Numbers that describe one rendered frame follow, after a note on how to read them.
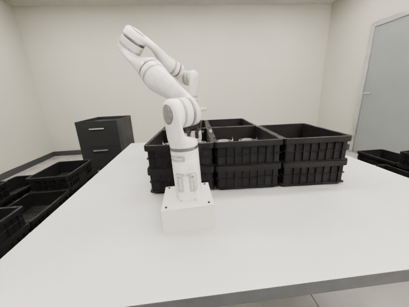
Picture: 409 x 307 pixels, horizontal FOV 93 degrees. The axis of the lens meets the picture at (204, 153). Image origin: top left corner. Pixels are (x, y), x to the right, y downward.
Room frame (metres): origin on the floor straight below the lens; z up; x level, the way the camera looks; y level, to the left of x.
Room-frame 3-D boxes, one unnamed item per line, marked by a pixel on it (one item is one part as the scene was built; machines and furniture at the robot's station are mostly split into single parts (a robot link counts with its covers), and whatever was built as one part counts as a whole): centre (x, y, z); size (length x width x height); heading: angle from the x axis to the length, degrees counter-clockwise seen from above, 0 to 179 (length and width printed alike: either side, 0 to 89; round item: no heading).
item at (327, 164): (1.00, -0.49, 0.76); 0.40 x 0.30 x 0.12; 1
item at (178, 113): (0.61, 0.07, 1.03); 0.09 x 0.09 x 0.17; 39
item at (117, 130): (2.46, 1.22, 0.45); 0.62 x 0.45 x 0.90; 5
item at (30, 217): (1.12, 1.16, 0.31); 0.40 x 0.30 x 0.34; 5
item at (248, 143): (0.99, -0.19, 0.92); 0.40 x 0.30 x 0.02; 1
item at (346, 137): (1.00, -0.49, 0.92); 0.40 x 0.30 x 0.02; 1
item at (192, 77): (1.06, 0.05, 1.17); 0.09 x 0.07 x 0.15; 43
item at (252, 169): (0.99, -0.19, 0.76); 0.40 x 0.30 x 0.12; 1
